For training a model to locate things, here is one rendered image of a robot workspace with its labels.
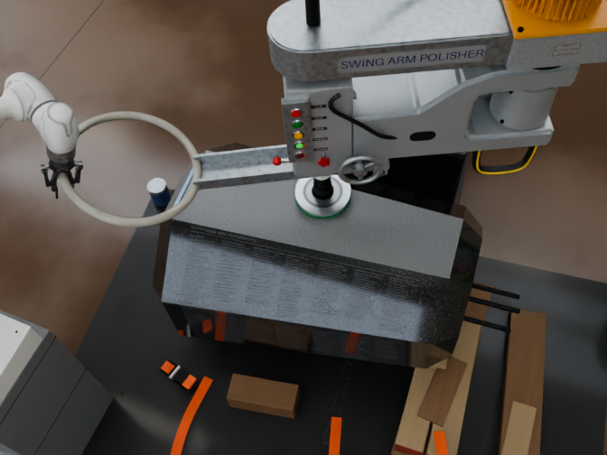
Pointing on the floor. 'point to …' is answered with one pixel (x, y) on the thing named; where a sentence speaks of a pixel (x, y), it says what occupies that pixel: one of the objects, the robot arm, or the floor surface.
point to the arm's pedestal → (51, 403)
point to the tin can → (159, 191)
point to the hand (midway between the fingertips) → (62, 189)
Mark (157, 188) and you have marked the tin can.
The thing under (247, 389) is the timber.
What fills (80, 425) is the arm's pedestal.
